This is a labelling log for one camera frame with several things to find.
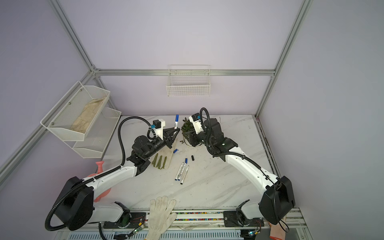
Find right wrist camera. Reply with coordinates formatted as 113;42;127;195
189;113;204;135

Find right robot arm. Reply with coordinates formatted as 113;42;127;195
183;114;296;226

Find beige glove in shelf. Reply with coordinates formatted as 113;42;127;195
70;97;106;134

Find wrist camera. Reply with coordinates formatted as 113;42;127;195
151;119;166;140
189;113;204;135

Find white marker blue cap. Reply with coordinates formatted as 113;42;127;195
174;115;179;129

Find upper white mesh shelf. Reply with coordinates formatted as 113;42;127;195
40;81;110;142

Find white work glove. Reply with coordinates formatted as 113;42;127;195
145;196;177;240

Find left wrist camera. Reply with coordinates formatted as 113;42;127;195
151;119;166;140

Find white mesh shelf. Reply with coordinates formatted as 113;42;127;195
40;81;110;142
73;107;121;159

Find white wire basket back wall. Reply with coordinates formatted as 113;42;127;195
166;65;211;97

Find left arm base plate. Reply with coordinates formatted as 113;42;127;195
103;212;147;229

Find lower white mesh shelf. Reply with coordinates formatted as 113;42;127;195
73;107;121;159

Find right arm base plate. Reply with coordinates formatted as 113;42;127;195
223;211;265;228

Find white marker blue tip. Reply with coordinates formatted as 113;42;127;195
177;158;188;181
175;163;185;181

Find green bean pods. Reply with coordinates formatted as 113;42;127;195
152;154;168;170

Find potted green plant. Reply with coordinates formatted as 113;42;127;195
181;118;201;147

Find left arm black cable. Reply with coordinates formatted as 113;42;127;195
117;116;154;166

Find orange white glove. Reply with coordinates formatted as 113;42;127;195
269;223;287;240

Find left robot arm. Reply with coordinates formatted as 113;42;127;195
45;128;180;231

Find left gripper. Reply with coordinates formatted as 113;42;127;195
144;126;180;160

